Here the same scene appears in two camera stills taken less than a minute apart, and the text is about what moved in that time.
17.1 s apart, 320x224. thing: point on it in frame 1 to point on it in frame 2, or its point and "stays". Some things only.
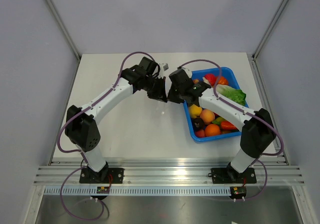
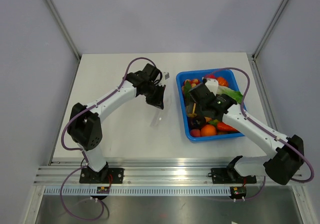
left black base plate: x=107 y=175 stays
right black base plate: x=229 y=175 stays
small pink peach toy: x=200 y=133 to x=195 y=133
